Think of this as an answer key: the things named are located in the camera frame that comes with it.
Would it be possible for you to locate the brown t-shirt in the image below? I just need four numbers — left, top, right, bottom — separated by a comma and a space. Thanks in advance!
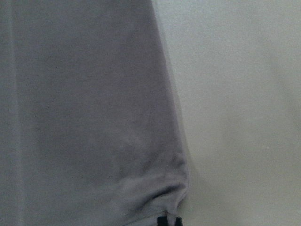
0, 0, 189, 226

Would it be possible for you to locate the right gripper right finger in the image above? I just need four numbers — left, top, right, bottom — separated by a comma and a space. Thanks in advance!
175, 217, 183, 226

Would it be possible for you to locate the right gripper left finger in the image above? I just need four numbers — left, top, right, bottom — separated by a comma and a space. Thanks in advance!
157, 216, 168, 226

